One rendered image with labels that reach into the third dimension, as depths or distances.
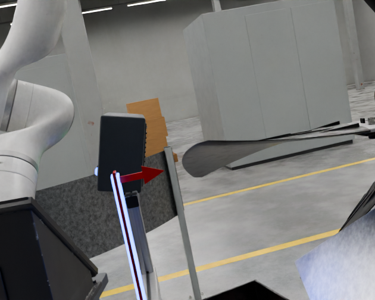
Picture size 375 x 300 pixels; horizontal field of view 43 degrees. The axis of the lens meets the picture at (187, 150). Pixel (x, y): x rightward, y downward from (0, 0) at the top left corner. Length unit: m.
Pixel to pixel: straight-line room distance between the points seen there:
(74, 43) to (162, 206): 2.58
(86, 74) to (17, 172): 3.96
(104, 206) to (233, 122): 4.57
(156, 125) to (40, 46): 7.73
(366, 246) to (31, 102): 0.74
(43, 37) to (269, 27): 6.17
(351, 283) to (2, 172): 0.65
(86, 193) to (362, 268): 1.90
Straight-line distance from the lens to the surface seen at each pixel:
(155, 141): 8.77
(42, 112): 1.09
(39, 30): 1.06
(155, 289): 1.10
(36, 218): 0.76
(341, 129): 0.63
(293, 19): 7.27
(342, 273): 0.67
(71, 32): 4.95
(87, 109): 4.89
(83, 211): 2.42
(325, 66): 7.41
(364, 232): 0.67
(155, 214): 2.71
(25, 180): 0.98
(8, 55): 1.08
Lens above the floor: 1.28
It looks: 7 degrees down
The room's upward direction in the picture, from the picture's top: 11 degrees counter-clockwise
